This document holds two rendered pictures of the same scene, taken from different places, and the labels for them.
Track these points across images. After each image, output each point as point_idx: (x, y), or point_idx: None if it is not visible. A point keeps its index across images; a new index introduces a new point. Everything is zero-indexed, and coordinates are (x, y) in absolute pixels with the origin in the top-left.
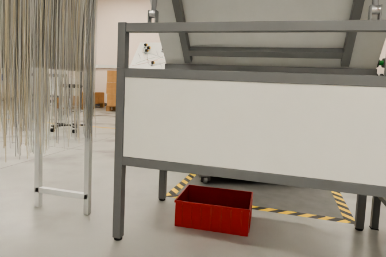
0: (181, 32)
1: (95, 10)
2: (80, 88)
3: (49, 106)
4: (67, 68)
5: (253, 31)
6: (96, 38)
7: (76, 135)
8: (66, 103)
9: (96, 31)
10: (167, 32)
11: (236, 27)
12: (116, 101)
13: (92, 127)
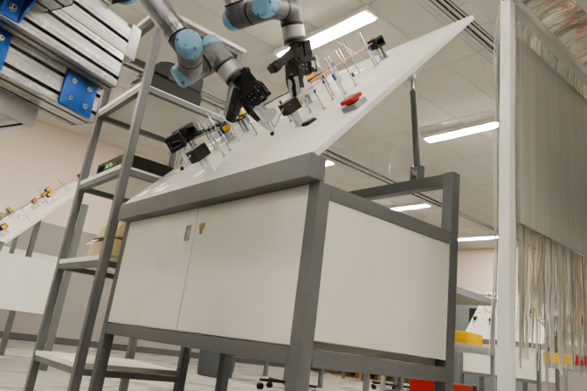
0: (385, 195)
1: (497, 112)
2: (519, 260)
3: (557, 301)
4: (536, 234)
5: None
6: (493, 155)
7: (522, 349)
8: (538, 292)
9: (493, 143)
10: (399, 193)
11: None
12: (456, 282)
13: (498, 336)
